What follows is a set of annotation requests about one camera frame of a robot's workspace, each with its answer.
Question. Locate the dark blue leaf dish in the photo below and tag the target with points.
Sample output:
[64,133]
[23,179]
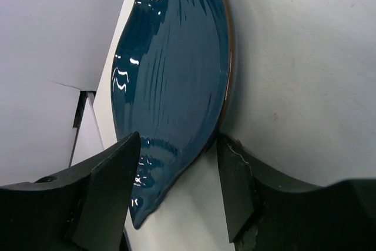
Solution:
[169,82]

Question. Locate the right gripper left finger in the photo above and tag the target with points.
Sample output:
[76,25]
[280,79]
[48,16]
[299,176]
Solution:
[83,207]

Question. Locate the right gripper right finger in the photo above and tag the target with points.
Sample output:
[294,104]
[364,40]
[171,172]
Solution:
[266,209]

